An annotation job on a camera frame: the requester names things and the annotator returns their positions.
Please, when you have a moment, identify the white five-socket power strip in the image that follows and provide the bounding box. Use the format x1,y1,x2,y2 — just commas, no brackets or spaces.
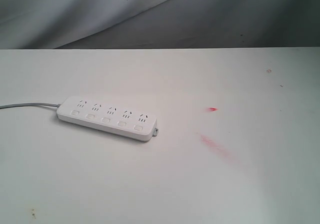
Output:
56,96,159,142

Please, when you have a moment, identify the grey backdrop cloth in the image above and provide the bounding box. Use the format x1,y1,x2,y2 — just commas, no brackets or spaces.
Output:
0,0,320,49

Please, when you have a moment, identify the gray cable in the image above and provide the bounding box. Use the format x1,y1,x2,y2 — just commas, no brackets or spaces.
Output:
0,102,62,110

